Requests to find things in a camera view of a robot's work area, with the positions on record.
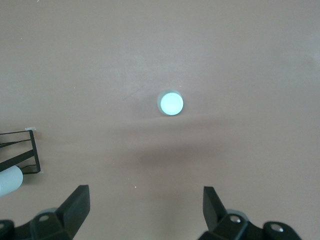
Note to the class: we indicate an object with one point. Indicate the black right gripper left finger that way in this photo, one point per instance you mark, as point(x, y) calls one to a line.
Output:
point(72, 215)

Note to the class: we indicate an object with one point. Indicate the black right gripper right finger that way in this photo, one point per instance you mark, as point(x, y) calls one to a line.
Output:
point(215, 217)

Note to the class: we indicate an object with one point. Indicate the pale green cup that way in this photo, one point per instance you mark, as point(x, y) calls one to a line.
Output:
point(171, 103)

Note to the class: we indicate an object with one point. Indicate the clear tape piece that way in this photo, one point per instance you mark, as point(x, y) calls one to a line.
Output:
point(31, 128)
point(41, 171)

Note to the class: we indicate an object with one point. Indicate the grey cup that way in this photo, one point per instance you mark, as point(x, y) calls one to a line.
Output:
point(10, 181)

